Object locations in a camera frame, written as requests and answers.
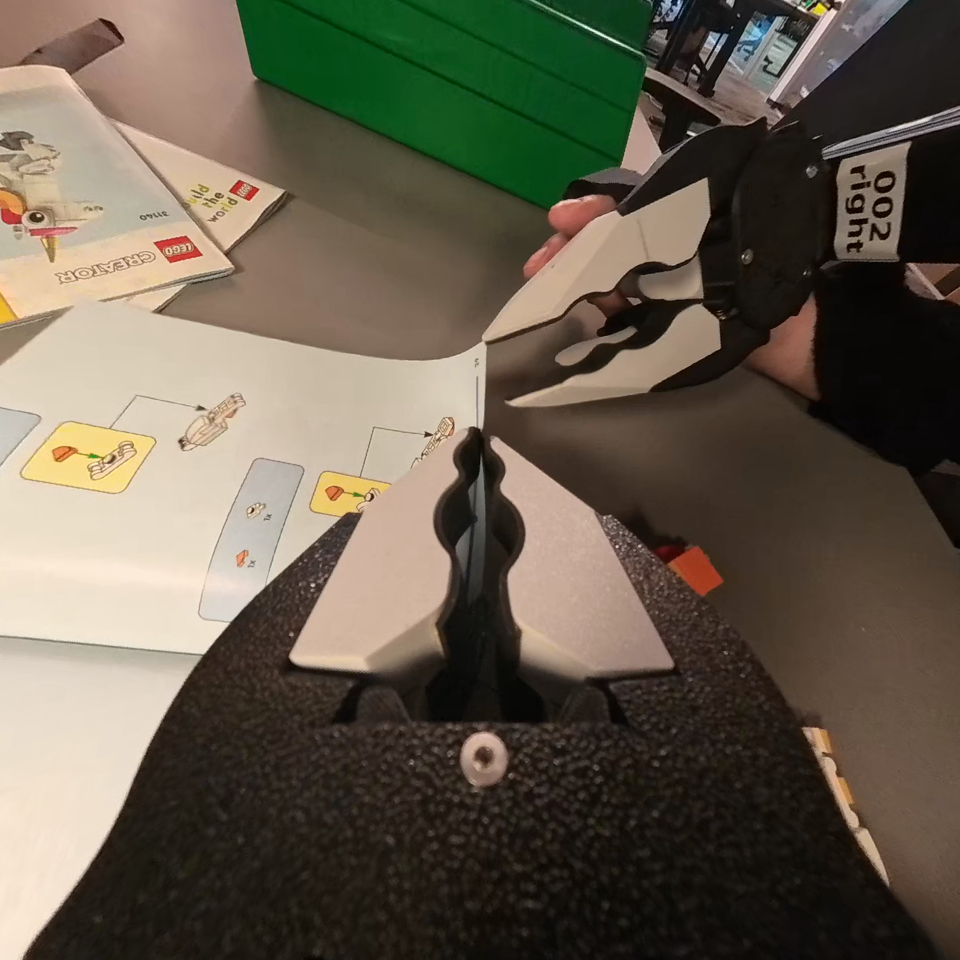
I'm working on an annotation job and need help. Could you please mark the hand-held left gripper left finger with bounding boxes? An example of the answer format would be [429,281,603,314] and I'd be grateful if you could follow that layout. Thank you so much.
[288,427,485,721]

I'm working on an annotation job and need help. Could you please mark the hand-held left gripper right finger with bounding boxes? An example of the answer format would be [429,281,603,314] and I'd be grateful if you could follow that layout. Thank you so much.
[482,435,676,723]

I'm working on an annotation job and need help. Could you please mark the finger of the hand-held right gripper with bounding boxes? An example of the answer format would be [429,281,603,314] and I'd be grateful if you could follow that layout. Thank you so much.
[482,178,714,345]
[504,300,727,410]

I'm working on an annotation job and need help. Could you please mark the colourful lego model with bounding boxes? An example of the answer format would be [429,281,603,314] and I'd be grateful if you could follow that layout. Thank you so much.
[652,543,892,890]

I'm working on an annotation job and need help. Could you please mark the instruction booklet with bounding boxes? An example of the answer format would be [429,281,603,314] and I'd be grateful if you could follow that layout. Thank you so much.
[0,300,489,654]
[0,63,235,331]

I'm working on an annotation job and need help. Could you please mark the person's right forearm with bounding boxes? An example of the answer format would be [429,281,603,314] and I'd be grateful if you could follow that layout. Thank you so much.
[750,258,960,549]

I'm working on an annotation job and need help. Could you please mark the person's right hand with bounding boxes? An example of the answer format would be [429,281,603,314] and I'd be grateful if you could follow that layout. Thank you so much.
[523,193,639,320]

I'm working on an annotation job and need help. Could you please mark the green plastic bin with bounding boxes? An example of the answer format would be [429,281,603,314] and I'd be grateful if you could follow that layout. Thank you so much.
[236,0,655,210]

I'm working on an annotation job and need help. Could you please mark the small white leaflet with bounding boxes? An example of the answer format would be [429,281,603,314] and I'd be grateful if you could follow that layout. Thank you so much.
[112,120,290,256]

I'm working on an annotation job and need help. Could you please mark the closed instruction booklet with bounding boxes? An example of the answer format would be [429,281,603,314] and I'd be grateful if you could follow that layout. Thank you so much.
[0,63,235,331]

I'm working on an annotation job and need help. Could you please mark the dark brown strip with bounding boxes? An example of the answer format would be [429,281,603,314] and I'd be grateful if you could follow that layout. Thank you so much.
[18,16,125,69]

